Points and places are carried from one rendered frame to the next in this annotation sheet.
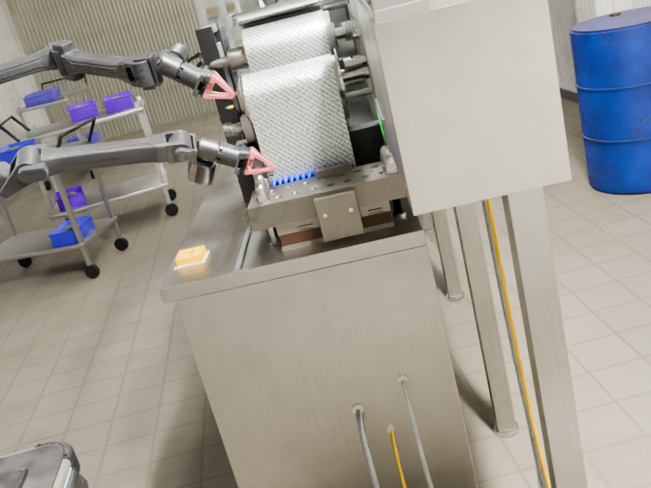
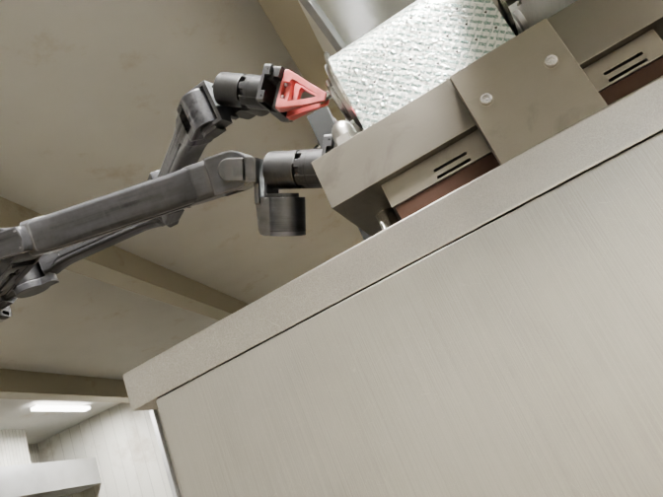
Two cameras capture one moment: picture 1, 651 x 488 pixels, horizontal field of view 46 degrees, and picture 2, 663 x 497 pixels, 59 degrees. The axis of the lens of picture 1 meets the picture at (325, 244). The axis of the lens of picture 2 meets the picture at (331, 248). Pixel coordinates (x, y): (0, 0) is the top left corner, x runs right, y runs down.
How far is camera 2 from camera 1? 1.52 m
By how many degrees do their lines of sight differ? 42
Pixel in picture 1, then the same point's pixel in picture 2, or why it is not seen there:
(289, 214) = (404, 142)
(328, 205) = (489, 74)
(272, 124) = (383, 91)
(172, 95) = not seen: hidden behind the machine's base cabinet
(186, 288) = (177, 356)
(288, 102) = (403, 46)
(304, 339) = (512, 466)
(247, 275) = (310, 286)
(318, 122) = (464, 58)
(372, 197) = (603, 29)
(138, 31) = not seen: hidden behind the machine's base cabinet
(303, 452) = not seen: outside the picture
